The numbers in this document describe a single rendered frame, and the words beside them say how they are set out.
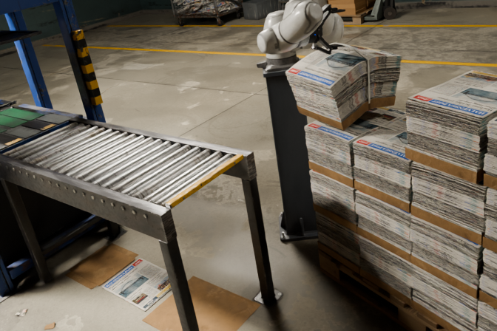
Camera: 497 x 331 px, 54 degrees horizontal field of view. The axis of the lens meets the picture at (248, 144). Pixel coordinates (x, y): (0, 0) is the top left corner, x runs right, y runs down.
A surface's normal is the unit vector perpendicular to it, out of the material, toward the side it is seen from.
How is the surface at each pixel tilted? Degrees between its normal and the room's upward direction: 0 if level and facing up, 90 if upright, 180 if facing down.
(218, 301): 0
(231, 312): 0
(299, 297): 0
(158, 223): 90
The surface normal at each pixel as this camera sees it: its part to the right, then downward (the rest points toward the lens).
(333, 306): -0.14, -0.90
